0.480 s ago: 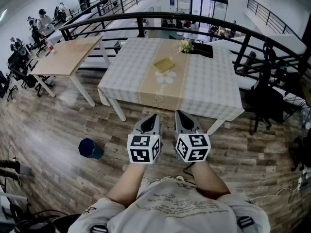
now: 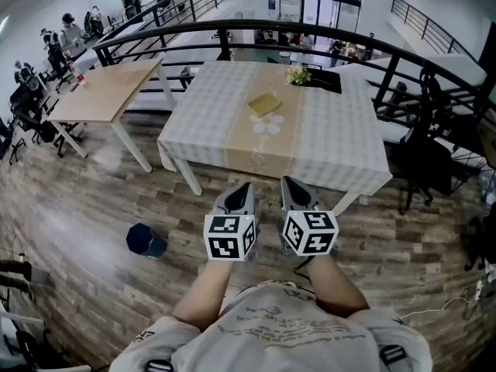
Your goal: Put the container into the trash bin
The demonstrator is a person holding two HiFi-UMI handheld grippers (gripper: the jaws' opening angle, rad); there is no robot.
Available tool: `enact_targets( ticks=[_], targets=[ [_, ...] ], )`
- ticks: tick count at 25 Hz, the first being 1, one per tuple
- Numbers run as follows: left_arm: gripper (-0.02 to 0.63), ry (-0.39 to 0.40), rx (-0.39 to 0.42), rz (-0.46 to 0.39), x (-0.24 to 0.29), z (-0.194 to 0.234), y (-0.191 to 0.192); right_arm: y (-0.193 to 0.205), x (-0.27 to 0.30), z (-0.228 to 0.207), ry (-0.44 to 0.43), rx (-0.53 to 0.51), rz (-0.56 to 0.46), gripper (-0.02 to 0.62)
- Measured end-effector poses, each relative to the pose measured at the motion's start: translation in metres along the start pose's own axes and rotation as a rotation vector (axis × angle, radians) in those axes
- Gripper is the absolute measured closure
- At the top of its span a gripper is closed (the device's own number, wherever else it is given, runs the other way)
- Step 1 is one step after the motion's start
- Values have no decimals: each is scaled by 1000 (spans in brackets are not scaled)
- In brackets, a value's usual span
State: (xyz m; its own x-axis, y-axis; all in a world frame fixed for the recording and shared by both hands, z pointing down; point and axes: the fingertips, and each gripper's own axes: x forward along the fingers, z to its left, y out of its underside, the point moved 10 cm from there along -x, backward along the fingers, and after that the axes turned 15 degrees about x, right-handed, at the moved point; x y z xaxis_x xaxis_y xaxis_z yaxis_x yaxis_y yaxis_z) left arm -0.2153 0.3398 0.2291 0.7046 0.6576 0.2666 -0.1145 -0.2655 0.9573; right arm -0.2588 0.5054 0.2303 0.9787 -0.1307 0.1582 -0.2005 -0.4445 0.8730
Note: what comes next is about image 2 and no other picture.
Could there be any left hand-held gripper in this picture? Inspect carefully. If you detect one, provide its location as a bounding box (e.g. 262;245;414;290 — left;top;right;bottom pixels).
203;182;259;264

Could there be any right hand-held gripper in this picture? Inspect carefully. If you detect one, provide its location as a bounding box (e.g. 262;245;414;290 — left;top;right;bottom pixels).
279;175;340;257

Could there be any dark blue trash bin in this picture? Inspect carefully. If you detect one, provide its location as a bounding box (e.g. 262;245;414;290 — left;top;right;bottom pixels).
126;222;168;259

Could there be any yellow container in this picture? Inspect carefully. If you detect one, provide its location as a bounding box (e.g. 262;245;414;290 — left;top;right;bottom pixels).
247;93;283;116

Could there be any person's left forearm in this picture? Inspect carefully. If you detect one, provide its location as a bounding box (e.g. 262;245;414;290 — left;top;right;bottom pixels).
172;260;234;331

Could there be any person's right forearm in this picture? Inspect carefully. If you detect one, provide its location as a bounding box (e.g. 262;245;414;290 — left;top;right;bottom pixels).
305;253;371;319

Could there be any white table under tablecloth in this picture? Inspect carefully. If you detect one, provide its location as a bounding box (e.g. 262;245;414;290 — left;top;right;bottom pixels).
173;157;360;217

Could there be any checked beige tablecloth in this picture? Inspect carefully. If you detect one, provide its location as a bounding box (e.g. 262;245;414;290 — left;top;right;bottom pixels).
157;60;394;196

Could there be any person's white printed shirt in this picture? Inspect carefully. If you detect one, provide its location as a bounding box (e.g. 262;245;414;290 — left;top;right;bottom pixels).
108;279;433;372

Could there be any black office chair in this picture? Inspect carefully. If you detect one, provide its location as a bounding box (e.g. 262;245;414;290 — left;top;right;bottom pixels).
7;87;65;158
398;122;455;213

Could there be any black tray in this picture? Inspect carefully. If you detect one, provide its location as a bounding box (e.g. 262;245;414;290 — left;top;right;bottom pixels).
300;67;343;95

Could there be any yellow flower bunch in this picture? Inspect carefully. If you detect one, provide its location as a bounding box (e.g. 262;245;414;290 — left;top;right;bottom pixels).
285;64;312;86

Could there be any wooden table with white legs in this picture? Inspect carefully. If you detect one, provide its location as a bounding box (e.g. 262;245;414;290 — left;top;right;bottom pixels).
46;58;178;174

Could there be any curved black railing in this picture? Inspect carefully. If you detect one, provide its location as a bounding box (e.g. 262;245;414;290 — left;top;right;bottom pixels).
91;18;496;139

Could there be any black equipment stand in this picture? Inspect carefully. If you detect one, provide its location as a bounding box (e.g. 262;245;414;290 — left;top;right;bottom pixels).
0;259;53;372

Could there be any glass entrance door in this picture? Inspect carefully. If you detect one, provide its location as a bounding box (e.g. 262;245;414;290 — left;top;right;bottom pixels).
278;0;365;35

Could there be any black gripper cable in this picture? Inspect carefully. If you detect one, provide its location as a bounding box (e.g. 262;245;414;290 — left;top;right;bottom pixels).
292;254;315;284

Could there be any white floor cable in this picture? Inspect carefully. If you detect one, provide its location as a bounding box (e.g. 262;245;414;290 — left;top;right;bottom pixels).
398;295;482;322

